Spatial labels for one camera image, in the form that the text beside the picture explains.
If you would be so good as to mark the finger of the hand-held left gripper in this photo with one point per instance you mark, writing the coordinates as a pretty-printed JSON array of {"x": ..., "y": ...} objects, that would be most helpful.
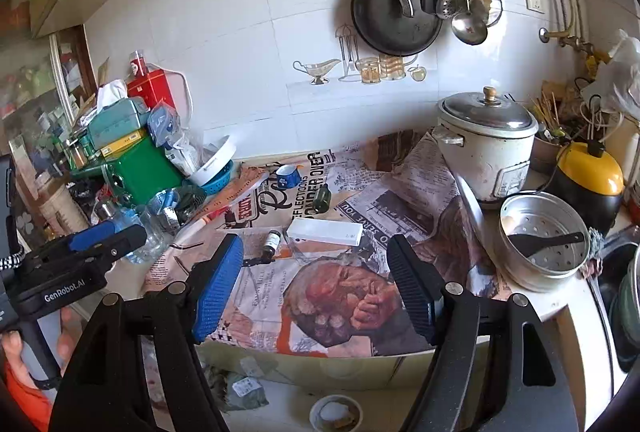
[
  {"x": 100, "y": 249},
  {"x": 92, "y": 232}
]

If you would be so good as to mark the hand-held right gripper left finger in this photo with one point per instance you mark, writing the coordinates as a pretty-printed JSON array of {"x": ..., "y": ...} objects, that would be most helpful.
[{"x": 220, "y": 282}]

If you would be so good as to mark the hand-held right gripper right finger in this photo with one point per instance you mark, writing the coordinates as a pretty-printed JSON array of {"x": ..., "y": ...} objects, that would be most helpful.
[{"x": 412, "y": 282}]

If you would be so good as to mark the white floor bowl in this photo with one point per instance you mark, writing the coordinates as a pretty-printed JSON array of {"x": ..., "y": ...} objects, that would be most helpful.
[{"x": 335, "y": 414}]

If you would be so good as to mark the person's left forearm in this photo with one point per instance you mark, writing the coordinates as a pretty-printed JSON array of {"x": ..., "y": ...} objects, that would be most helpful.
[{"x": 20, "y": 407}]

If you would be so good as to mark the person's left hand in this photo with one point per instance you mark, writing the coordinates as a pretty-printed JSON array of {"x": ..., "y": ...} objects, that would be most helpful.
[{"x": 70, "y": 337}]

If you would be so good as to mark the clear plastic water bottle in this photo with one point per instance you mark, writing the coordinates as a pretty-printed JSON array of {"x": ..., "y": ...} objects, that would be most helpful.
[{"x": 145, "y": 232}]

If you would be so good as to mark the small brown bottle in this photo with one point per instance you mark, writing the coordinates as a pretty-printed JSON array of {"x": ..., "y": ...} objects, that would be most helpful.
[{"x": 271, "y": 243}]

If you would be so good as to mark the printed newspaper cover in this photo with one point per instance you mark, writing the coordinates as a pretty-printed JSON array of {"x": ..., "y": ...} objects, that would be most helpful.
[{"x": 340, "y": 297}]

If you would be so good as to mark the green metal box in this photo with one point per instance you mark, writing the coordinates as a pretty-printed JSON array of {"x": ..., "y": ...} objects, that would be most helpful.
[{"x": 140, "y": 172}]

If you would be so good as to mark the flat yellow box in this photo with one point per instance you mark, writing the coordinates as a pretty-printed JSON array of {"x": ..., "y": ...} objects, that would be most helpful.
[{"x": 122, "y": 142}]

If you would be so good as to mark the blue colander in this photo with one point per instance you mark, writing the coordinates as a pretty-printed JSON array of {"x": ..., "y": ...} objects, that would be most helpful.
[{"x": 220, "y": 182}]

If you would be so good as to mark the flat white box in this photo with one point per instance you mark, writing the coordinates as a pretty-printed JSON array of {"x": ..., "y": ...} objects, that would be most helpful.
[{"x": 325, "y": 232}]

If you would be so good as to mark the grey floor rag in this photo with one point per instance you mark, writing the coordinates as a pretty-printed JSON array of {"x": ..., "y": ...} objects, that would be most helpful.
[{"x": 245, "y": 387}]

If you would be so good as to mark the teal tissue box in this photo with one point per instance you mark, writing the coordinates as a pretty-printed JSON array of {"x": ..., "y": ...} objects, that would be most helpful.
[{"x": 117, "y": 122}]

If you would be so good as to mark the white powder packet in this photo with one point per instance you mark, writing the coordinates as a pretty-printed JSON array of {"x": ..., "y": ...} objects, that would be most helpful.
[{"x": 184, "y": 155}]

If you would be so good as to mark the small green bottle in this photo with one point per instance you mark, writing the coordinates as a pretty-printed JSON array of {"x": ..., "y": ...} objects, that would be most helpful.
[{"x": 323, "y": 198}]

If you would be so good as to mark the white round dish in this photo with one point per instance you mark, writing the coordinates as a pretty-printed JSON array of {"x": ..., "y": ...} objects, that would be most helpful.
[{"x": 217, "y": 160}]

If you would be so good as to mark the blue white cup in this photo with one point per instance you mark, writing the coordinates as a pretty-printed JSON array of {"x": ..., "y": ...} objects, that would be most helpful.
[{"x": 287, "y": 177}]

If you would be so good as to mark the blue zip bag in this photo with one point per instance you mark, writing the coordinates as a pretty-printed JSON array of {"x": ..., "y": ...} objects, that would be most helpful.
[{"x": 161, "y": 125}]

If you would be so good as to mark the aluminium steamer pot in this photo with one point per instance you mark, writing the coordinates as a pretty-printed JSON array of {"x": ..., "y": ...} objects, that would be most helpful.
[{"x": 545, "y": 272}]

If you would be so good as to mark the black rice spoon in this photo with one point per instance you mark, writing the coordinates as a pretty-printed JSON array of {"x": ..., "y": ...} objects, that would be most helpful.
[{"x": 545, "y": 243}]

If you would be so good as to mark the glass door cabinet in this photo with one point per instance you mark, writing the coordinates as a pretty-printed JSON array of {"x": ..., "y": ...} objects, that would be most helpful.
[{"x": 35, "y": 97}]

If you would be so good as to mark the red tin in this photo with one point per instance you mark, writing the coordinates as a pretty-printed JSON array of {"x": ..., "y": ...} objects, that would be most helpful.
[{"x": 152, "y": 90}]

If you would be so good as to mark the white rice cooker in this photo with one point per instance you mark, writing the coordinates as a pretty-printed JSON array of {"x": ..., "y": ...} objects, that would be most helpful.
[{"x": 490, "y": 147}]

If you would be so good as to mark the grey dish rag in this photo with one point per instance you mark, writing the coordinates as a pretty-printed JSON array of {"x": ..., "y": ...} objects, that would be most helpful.
[{"x": 595, "y": 247}]

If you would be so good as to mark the chopstick holder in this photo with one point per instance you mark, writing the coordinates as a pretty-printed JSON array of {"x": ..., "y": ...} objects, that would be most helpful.
[{"x": 547, "y": 147}]

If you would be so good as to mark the steel sink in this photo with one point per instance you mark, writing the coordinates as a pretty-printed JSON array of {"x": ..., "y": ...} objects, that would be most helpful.
[{"x": 612, "y": 312}]

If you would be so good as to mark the yellow black cooker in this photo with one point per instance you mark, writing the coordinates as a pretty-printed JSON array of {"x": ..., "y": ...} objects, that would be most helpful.
[{"x": 590, "y": 182}]

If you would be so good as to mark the large white bowl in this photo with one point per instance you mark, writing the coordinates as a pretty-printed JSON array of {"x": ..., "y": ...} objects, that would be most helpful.
[{"x": 631, "y": 302}]

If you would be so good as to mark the black frying pan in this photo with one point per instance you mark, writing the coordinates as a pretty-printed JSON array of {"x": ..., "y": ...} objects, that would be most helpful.
[{"x": 395, "y": 32}]

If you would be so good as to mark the white jug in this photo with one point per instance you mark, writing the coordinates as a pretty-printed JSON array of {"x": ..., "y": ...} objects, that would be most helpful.
[{"x": 625, "y": 147}]

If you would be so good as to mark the white plastic bag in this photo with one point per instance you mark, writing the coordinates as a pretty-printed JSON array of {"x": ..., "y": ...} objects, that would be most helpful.
[{"x": 620, "y": 77}]

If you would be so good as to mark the white wall socket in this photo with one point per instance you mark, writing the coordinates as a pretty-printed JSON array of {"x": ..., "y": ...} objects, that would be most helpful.
[{"x": 534, "y": 0}]

